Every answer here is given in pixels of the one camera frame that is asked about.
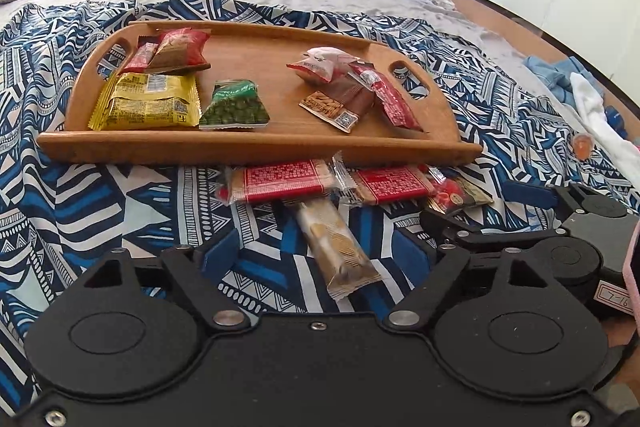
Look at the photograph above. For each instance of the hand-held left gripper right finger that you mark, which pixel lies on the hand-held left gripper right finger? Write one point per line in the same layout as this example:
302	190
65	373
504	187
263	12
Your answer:
412	257

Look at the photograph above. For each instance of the pink cloth strip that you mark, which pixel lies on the pink cloth strip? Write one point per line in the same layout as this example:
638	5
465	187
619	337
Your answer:
634	267

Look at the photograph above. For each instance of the beige cookie packet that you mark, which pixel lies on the beige cookie packet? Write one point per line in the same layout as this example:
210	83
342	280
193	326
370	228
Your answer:
335	247

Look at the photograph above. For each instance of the white and red snack packet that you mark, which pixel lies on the white and red snack packet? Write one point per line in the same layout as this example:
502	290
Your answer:
317	67

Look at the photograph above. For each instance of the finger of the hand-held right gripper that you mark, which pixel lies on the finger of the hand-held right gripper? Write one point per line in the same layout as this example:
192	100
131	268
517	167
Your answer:
475	234
530	194

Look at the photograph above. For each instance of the blue white patterned blanket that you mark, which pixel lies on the blue white patterned blanket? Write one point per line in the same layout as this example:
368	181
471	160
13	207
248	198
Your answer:
125	217

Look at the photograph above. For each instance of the small red snack packet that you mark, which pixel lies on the small red snack packet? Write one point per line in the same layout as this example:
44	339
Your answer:
140	59

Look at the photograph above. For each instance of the wooden tray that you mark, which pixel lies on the wooden tray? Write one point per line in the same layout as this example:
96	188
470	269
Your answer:
260	57

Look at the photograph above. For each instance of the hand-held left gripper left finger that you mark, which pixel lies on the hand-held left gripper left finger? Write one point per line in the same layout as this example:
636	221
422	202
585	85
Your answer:
220	252

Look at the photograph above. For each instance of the strawberry print snack packet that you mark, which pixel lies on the strawberry print snack packet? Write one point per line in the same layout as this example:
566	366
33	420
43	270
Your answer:
457	197

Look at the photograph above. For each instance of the orange jelly cup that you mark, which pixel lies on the orange jelly cup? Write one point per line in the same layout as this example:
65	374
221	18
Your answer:
583	146

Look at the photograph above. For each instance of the yellow snack packet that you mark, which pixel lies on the yellow snack packet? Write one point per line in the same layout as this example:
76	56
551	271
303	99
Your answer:
145	104

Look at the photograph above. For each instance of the red nut snack packet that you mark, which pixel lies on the red nut snack packet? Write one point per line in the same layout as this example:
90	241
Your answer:
177	49

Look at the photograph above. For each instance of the brown snack bar packet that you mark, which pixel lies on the brown snack bar packet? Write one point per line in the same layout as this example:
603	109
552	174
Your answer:
332	107

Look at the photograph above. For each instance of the small blue object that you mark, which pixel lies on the small blue object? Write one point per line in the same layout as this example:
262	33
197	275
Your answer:
615	122

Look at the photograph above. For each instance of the red snack bar packet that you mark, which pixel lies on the red snack bar packet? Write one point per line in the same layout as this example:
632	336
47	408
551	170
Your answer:
282	179
395	104
390	184

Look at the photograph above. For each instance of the green snack packet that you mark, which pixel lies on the green snack packet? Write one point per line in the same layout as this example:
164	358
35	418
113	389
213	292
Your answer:
232	107

